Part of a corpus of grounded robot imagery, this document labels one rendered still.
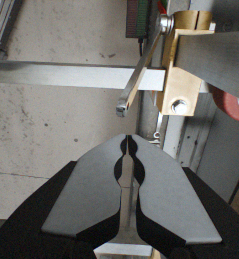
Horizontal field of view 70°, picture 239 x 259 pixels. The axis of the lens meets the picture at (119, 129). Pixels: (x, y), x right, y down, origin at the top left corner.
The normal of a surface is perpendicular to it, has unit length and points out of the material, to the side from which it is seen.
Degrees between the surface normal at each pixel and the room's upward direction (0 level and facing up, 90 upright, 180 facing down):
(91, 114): 0
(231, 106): 0
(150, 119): 0
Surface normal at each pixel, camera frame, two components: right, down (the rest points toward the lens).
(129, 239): 0.04, -0.89
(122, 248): -0.04, 0.46
